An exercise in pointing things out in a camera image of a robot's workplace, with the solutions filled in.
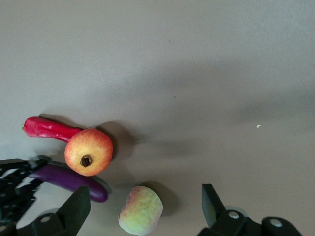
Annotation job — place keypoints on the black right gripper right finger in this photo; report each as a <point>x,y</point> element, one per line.
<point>229,218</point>

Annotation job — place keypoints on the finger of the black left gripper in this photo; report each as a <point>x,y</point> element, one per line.
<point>14,199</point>
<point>19,166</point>

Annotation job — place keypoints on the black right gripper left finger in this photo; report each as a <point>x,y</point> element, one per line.
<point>66,216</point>

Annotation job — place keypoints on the long purple eggplant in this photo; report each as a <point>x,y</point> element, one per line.
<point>73,183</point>

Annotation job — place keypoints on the red chili pepper green stem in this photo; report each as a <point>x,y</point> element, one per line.
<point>49,129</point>

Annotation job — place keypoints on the red yellow pomegranate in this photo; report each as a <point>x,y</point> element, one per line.
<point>89,150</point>

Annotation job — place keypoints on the pale green pink peach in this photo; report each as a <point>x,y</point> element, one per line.
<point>141,211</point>

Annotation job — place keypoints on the brown table cloth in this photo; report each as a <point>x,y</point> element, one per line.
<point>197,73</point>

